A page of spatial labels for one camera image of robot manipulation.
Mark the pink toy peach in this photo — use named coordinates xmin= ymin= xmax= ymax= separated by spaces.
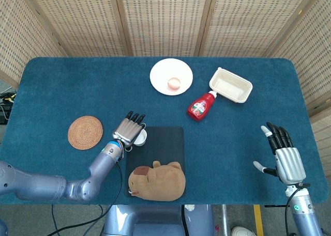
xmin=167 ymin=77 xmax=182 ymax=90

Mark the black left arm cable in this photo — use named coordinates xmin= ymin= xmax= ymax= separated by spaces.
xmin=46 ymin=155 xmax=124 ymax=236

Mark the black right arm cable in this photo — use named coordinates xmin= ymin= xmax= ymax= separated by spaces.
xmin=284 ymin=183 xmax=311 ymax=236

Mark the red ketchup bottle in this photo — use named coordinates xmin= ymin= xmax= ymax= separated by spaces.
xmin=187 ymin=90 xmax=218 ymax=122

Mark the blue table cloth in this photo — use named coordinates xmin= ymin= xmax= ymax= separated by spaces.
xmin=0 ymin=56 xmax=329 ymax=206

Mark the white paper cup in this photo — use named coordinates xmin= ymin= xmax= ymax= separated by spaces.
xmin=134 ymin=129 xmax=148 ymax=147

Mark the white round plate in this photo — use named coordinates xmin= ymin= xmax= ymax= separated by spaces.
xmin=149 ymin=58 xmax=194 ymax=96

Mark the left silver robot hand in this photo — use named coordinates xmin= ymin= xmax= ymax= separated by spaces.
xmin=112 ymin=111 xmax=147 ymax=153

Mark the brown capybara plush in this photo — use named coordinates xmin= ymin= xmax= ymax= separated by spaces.
xmin=128 ymin=161 xmax=187 ymax=202

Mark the woven bamboo folding screen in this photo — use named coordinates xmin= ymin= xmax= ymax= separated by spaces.
xmin=0 ymin=0 xmax=331 ymax=156

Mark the black power strip with cables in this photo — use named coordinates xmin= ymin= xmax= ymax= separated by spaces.
xmin=0 ymin=91 xmax=18 ymax=125

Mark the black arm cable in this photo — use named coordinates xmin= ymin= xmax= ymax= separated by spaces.
xmin=46 ymin=155 xmax=124 ymax=236
xmin=284 ymin=183 xmax=311 ymax=236

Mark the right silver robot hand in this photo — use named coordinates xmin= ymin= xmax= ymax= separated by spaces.
xmin=253 ymin=121 xmax=307 ymax=186

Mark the metal table leg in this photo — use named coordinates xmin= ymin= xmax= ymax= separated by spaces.
xmin=221 ymin=204 xmax=229 ymax=236

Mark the yellow floor bar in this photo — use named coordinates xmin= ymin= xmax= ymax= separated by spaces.
xmin=253 ymin=204 xmax=264 ymax=236

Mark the woven rattan coaster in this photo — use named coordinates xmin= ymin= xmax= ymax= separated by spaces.
xmin=67 ymin=115 xmax=103 ymax=151

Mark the silver robot torso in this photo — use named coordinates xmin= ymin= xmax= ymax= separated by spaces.
xmin=103 ymin=204 xmax=215 ymax=236

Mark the cream plastic food container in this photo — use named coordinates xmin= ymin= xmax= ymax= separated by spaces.
xmin=208 ymin=67 xmax=253 ymax=104

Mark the white shoe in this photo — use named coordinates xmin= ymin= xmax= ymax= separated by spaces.
xmin=231 ymin=226 xmax=255 ymax=236

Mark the black rectangular mat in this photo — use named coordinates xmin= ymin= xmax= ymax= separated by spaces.
xmin=125 ymin=126 xmax=186 ymax=198

